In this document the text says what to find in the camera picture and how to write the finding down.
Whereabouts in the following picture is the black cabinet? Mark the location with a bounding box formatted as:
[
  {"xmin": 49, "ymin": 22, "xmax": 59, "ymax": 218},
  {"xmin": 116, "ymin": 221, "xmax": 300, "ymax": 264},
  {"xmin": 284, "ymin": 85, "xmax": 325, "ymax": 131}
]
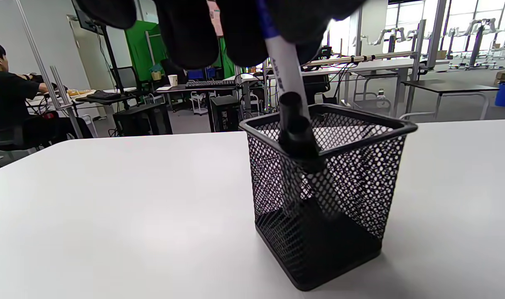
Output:
[{"xmin": 113, "ymin": 103, "xmax": 173, "ymax": 137}]

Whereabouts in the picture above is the black mesh pen holder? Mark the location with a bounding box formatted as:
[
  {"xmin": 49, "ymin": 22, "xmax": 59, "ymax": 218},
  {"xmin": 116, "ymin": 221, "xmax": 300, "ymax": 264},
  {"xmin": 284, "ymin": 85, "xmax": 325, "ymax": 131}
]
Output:
[{"xmin": 239, "ymin": 103, "xmax": 418, "ymax": 291}]

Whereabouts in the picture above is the black standing desk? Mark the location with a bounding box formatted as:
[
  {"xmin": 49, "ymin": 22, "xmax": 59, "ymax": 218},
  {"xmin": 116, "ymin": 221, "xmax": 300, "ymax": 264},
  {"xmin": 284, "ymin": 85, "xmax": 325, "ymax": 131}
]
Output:
[{"xmin": 155, "ymin": 82, "xmax": 241, "ymax": 133}]

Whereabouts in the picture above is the dark brown side table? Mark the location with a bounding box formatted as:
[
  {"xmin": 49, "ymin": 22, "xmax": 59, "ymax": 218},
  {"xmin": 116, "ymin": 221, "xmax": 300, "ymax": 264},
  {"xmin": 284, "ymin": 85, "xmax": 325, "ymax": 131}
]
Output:
[{"xmin": 401, "ymin": 79, "xmax": 499, "ymax": 121}]

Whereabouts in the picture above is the black side desk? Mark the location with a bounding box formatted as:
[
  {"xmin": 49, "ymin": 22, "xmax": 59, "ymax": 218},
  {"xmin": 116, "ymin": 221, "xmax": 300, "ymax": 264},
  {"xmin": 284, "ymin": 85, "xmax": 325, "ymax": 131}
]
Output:
[{"xmin": 75, "ymin": 91, "xmax": 136, "ymax": 109}]

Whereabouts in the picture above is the black monitor on stand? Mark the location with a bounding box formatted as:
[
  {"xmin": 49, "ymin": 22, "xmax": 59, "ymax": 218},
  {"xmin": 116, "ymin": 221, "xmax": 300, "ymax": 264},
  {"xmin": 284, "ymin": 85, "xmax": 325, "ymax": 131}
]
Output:
[{"xmin": 72, "ymin": 0, "xmax": 124, "ymax": 104}]

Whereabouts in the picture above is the black computer tower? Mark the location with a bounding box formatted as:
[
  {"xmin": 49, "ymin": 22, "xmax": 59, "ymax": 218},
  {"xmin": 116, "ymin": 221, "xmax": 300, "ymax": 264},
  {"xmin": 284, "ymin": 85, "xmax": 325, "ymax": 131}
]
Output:
[{"xmin": 211, "ymin": 96, "xmax": 241, "ymax": 132}]

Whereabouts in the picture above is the green backdrop screen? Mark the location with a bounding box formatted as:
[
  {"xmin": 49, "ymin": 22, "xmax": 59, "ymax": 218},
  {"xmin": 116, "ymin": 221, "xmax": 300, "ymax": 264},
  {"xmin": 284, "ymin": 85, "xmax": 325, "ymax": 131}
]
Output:
[{"xmin": 125, "ymin": 20, "xmax": 236, "ymax": 81}]

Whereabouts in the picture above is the blue-capped white marker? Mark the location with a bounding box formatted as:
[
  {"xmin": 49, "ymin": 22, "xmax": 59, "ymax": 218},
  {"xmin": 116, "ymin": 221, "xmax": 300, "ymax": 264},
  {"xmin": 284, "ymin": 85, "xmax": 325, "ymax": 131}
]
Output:
[{"xmin": 255, "ymin": 0, "xmax": 315, "ymax": 125}]

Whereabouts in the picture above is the black-capped white marker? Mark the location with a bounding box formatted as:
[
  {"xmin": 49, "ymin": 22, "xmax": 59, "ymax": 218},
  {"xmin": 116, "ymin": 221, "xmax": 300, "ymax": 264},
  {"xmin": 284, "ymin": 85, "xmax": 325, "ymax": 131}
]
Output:
[
  {"xmin": 279, "ymin": 91, "xmax": 305, "ymax": 130},
  {"xmin": 277, "ymin": 115, "xmax": 327, "ymax": 173}
]

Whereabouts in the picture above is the black office chair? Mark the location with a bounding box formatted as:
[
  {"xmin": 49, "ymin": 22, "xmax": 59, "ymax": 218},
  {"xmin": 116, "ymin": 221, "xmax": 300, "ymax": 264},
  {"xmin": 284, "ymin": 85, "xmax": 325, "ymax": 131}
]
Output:
[{"xmin": 0, "ymin": 120, "xmax": 41, "ymax": 171}]

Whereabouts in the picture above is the blue chair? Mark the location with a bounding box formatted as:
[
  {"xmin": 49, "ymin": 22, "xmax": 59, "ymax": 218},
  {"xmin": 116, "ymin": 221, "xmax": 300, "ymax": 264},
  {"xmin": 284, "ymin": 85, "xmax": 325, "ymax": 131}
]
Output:
[{"xmin": 187, "ymin": 69, "xmax": 218, "ymax": 81}]

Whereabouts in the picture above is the black keyboard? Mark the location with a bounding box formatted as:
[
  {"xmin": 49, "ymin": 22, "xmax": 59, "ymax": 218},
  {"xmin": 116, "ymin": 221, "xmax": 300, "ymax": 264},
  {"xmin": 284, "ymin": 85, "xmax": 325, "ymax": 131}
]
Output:
[{"xmin": 185, "ymin": 80, "xmax": 236, "ymax": 89}]

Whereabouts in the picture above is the long white desk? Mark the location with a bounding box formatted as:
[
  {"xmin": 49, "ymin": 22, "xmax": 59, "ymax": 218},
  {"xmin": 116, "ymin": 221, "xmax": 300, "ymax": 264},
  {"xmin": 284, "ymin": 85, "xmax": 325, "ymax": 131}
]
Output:
[{"xmin": 269, "ymin": 50, "xmax": 450, "ymax": 119}]

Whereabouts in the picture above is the person's left hand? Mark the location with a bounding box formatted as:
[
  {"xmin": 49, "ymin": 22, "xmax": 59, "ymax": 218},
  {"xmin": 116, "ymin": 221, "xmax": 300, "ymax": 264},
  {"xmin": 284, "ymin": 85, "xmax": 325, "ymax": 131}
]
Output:
[{"xmin": 76, "ymin": 0, "xmax": 366, "ymax": 70}]

